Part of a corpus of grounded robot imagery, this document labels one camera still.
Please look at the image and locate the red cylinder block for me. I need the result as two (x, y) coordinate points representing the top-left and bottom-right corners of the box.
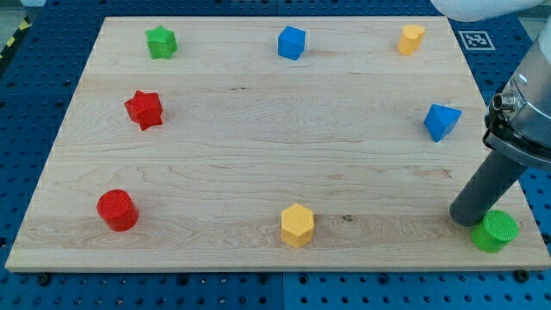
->
(96, 189), (139, 232)

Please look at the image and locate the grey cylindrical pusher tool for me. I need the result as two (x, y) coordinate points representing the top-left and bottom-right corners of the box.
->
(449, 151), (527, 226)

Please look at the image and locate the black yellow hazard tape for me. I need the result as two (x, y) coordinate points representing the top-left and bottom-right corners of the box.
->
(1, 15), (32, 61)

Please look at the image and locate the wooden board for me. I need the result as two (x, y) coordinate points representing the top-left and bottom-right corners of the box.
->
(6, 16), (550, 273)

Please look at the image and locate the blue cube block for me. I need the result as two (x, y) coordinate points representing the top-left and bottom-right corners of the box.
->
(277, 26), (306, 60)

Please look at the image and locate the red star block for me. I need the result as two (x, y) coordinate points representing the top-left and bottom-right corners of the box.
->
(124, 90), (164, 131)

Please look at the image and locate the yellow hexagon block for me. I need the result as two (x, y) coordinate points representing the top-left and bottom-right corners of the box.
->
(281, 203), (314, 248)

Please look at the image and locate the yellow heart block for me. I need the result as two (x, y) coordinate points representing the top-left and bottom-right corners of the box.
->
(397, 24), (426, 56)

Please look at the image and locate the blue triangle block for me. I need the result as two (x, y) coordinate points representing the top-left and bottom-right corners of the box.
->
(424, 103), (462, 142)

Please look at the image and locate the white fiducial marker tag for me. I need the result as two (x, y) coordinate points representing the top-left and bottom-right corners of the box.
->
(459, 30), (495, 51)

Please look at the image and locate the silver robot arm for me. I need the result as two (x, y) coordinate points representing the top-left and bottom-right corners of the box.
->
(431, 0), (550, 171)

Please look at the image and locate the green cylinder block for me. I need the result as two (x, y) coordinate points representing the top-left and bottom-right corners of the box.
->
(471, 210), (519, 253)

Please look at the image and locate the green star block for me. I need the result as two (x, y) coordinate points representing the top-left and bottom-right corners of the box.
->
(145, 25), (177, 59)

